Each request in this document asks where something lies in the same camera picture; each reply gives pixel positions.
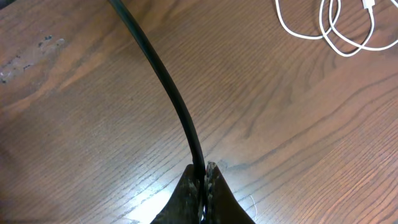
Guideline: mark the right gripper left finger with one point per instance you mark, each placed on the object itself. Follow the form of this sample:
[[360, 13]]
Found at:
[[183, 205]]

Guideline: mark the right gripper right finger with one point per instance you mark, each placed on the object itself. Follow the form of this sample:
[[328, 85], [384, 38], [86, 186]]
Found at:
[[221, 205]]

